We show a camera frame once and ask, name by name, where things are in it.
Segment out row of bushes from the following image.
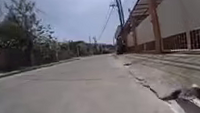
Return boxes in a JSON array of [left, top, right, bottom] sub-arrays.
[[0, 37, 117, 74]]

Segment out grey concrete road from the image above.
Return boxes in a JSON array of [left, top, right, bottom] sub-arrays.
[[0, 48, 190, 113]]

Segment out utility pole with street lamp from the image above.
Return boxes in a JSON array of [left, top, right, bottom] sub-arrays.
[[101, 0, 129, 56]]

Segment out tree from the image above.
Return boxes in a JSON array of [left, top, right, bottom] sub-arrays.
[[0, 0, 58, 69]]

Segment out grey concrete pavement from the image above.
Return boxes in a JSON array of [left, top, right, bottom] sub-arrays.
[[113, 48, 200, 113]]

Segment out grey kerb strip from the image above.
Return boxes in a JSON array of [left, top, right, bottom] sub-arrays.
[[0, 55, 87, 81]]

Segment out overhead wires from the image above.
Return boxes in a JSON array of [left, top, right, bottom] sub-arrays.
[[94, 0, 135, 43]]

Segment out white wall with red pillars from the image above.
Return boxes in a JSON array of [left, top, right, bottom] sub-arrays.
[[111, 0, 200, 58]]

